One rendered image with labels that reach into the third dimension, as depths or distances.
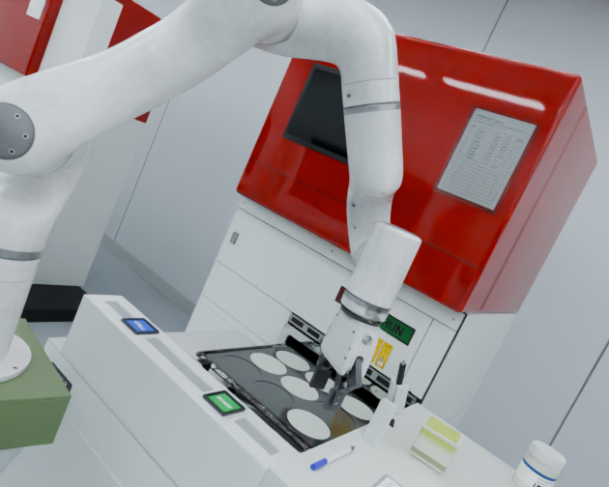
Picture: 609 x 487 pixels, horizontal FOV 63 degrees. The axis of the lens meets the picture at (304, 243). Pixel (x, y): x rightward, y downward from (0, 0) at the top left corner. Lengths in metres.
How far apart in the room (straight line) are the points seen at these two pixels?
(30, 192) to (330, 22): 0.52
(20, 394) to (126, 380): 0.21
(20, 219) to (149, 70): 0.28
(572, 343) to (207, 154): 2.80
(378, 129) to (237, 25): 0.25
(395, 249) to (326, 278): 0.65
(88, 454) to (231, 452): 0.36
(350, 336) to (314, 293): 0.63
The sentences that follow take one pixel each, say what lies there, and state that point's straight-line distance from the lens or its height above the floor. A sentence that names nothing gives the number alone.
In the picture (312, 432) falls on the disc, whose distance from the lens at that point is 1.09.
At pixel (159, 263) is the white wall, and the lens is 4.20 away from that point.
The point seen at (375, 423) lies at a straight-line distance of 1.00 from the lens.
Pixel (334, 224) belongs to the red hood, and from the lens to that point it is 1.39.
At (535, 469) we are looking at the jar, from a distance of 1.21.
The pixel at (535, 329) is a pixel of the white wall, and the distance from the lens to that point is 2.75.
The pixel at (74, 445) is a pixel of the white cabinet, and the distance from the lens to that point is 1.15.
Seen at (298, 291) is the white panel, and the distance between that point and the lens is 1.49.
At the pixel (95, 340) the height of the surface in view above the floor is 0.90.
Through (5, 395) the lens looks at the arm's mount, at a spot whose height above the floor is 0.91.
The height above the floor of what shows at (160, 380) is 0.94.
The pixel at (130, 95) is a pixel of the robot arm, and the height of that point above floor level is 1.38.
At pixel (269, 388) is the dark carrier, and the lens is 1.17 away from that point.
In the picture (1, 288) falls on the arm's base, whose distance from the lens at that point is 0.84.
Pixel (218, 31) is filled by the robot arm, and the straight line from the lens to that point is 0.74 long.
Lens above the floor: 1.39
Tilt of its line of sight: 8 degrees down
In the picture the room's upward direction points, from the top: 24 degrees clockwise
